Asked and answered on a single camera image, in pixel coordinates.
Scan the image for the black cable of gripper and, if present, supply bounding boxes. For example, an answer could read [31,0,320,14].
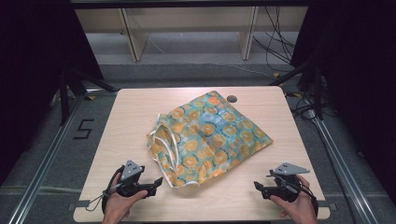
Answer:
[101,165,125,215]
[297,181,319,217]

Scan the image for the black curtain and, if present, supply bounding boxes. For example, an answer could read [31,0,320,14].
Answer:
[290,0,396,181]
[0,0,105,188]

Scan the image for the aluminium rail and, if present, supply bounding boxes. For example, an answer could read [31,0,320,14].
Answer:
[306,109,380,224]
[7,89,94,224]

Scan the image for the person's left hand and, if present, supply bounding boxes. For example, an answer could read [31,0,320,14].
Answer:
[103,173,149,223]

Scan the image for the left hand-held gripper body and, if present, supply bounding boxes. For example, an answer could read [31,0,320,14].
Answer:
[116,159,149,199]

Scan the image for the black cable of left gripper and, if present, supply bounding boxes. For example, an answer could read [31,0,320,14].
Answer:
[101,165,125,215]

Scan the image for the white shelf unit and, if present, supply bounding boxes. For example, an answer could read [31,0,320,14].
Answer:
[74,6,309,63]

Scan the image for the black metal stand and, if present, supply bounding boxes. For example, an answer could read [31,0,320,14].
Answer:
[58,67,119,126]
[268,50,325,121]

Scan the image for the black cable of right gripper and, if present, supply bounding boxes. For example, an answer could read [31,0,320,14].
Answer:
[297,181,319,217]

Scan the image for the bundle of black hanging cables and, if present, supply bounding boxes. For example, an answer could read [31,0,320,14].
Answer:
[252,6,297,73]

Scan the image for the thin grey cable loop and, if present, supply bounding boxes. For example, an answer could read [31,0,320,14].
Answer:
[85,186,120,213]

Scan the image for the black cables on floor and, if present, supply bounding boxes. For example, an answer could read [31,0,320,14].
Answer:
[290,90,339,120]

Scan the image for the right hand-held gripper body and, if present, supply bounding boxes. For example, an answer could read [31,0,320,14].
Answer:
[266,161,311,203]

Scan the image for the person's right hand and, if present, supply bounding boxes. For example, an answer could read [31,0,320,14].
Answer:
[269,174,318,224]

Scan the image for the teal orange patterned tote bag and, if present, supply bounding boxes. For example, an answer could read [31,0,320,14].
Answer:
[146,90,275,189]

